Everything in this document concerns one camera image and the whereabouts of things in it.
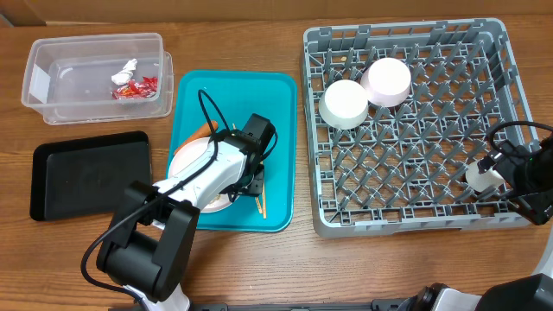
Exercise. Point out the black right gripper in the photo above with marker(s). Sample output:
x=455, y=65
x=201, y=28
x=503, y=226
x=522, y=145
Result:
x=538, y=210

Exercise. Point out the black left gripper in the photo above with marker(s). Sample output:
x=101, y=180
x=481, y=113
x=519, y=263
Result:
x=253, y=188

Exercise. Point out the white bowl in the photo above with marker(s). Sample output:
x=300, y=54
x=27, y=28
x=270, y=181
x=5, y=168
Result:
x=344, y=105

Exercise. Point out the red snack wrapper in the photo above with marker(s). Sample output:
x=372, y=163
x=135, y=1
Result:
x=145, y=89

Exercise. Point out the white tissue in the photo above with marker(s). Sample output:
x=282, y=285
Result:
x=125, y=74

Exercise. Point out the pink bowl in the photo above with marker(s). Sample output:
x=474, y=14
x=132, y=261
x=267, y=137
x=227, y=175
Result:
x=387, y=82

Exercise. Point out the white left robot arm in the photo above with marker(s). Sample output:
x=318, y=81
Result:
x=147, y=246

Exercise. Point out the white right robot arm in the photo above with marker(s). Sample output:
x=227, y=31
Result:
x=529, y=293

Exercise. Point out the grey dishwasher rack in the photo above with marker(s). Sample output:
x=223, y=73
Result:
x=403, y=168

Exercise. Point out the left wooden chopstick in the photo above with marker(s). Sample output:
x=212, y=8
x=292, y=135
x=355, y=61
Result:
x=259, y=206

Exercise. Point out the wooden chopstick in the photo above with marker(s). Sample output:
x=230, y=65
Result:
x=263, y=202
x=259, y=206

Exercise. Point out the right wooden chopstick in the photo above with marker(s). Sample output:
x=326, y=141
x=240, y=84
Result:
x=263, y=202

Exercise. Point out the white cup in rack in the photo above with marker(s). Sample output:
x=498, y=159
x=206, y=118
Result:
x=479, y=182

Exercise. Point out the orange carrot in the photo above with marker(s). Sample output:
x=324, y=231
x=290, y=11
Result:
x=204, y=131

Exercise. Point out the white plate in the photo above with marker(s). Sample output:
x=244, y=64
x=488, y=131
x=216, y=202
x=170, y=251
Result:
x=185, y=156

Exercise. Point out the teal serving tray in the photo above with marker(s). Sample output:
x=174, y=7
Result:
x=238, y=95

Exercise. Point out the clear plastic bin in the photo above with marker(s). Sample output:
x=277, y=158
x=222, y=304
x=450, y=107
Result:
x=69, y=79

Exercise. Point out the black plastic tray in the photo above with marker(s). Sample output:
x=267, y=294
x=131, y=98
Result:
x=87, y=176

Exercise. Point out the black base bar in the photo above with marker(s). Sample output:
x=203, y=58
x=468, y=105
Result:
x=412, y=303

